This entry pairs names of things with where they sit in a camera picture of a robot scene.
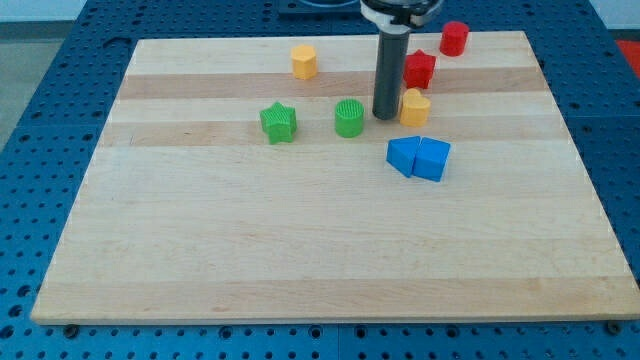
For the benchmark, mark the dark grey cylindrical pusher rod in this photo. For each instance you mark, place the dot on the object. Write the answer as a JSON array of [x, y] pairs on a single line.
[[391, 57]]

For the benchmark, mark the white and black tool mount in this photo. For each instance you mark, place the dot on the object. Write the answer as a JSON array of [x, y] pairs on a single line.
[[400, 16]]

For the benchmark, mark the yellow heart block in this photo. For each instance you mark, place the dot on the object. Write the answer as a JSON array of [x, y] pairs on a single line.
[[415, 108]]

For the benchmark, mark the yellow hexagon block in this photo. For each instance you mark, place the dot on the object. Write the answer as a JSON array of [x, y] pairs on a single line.
[[304, 62]]

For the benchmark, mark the red star block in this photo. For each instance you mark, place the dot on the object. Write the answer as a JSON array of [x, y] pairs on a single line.
[[419, 69]]

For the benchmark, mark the green cylinder block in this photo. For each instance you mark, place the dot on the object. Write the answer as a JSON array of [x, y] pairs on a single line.
[[349, 118]]

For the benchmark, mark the red cylinder block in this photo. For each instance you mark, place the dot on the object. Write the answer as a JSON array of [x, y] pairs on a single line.
[[453, 39]]

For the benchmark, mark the blue triangle block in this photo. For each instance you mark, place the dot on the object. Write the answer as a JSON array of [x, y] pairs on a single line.
[[401, 153]]

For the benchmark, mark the blue cube block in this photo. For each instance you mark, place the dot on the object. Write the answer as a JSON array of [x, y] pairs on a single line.
[[431, 159]]

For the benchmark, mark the green star block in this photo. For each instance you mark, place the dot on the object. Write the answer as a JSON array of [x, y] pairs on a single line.
[[279, 123]]

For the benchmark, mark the wooden board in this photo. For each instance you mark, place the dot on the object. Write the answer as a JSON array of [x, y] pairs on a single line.
[[188, 215]]

